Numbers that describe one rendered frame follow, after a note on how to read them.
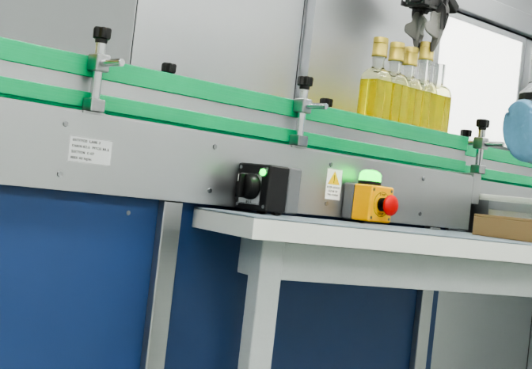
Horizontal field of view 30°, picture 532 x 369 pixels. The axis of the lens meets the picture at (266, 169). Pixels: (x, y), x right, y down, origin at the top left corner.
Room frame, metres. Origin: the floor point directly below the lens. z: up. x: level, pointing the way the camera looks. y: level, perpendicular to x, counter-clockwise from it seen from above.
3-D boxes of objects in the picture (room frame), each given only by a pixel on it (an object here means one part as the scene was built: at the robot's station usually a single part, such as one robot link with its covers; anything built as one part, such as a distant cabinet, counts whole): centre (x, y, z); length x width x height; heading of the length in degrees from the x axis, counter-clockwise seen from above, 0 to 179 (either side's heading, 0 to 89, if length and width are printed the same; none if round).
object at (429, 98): (2.34, -0.35, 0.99); 0.06 x 0.06 x 0.21; 44
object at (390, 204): (1.90, -0.24, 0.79); 0.04 x 0.03 x 0.04; 135
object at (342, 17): (2.56, -0.38, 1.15); 0.90 x 0.03 x 0.34; 135
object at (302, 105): (1.82, -0.07, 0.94); 0.07 x 0.04 x 0.13; 45
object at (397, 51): (2.26, -0.27, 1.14); 0.04 x 0.04 x 0.04
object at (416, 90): (2.30, -0.31, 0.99); 0.06 x 0.06 x 0.21; 45
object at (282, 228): (2.52, -0.35, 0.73); 1.58 x 1.52 x 0.04; 117
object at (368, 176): (1.93, -0.20, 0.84); 0.04 x 0.04 x 0.03
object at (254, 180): (1.69, 0.03, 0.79); 0.04 x 0.03 x 0.04; 45
